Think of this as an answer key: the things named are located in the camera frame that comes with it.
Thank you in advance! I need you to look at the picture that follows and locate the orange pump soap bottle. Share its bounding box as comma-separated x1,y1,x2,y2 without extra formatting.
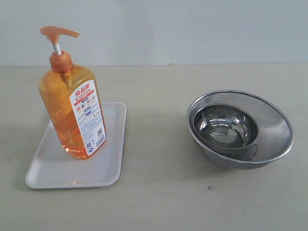
38,26,106,160

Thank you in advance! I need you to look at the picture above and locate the small stainless steel bowl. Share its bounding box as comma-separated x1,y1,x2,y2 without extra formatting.
193,104,259,161

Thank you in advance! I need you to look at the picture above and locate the steel mesh colander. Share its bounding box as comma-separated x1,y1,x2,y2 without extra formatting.
186,90,294,169

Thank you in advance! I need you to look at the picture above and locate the white rectangular foam tray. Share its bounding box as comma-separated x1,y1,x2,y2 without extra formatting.
25,102,127,189

